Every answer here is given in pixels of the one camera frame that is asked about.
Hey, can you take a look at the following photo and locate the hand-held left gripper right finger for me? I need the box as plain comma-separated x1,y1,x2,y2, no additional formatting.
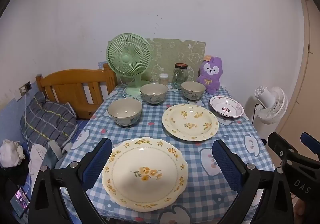
212,139,293,224

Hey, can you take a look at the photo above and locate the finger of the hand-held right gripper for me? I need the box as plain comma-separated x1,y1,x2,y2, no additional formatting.
266,132,300,165
301,132,320,158

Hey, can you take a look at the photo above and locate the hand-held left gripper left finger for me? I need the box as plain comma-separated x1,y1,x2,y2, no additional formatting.
28,137,112,224

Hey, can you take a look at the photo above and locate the scalloped yellow floral plate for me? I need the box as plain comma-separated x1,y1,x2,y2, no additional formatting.
101,137,188,212

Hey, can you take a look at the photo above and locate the small white red-patterned plate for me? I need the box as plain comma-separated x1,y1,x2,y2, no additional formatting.
209,95,245,118

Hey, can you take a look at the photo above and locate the cream floral bowl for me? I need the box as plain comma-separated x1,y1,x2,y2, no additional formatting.
108,98,143,128
139,83,169,106
181,81,207,101

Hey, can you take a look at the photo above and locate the white standing fan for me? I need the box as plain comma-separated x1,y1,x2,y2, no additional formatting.
244,86,286,140

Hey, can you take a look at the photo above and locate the round yellow floral plate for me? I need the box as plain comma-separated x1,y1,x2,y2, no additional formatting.
162,104,220,142

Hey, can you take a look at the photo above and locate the white garment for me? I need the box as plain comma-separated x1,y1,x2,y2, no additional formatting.
28,143,48,186

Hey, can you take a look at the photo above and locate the grey plaid pillow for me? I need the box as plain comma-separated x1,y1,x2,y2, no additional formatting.
20,91,78,150

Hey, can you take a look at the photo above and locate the beige door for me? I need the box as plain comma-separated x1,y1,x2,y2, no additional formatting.
276,0,320,145

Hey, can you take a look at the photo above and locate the blue checkered tablecloth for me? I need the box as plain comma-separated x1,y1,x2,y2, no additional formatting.
60,82,274,224

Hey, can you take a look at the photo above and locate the smartphone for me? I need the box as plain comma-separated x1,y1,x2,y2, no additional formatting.
10,187,30,218

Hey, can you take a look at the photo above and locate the white crumpled cloth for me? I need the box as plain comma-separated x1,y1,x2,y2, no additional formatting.
0,139,25,167

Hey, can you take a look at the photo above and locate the purple plush rabbit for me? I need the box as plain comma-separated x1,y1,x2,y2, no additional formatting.
196,56,223,95

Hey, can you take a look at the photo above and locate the wooden bed headboard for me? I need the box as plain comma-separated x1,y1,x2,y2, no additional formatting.
36,63,118,120

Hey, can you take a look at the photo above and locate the glass jar with black lid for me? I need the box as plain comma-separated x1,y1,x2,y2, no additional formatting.
173,63,188,90

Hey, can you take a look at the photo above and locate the green desk fan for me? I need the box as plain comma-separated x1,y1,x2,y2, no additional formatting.
106,32,152,97

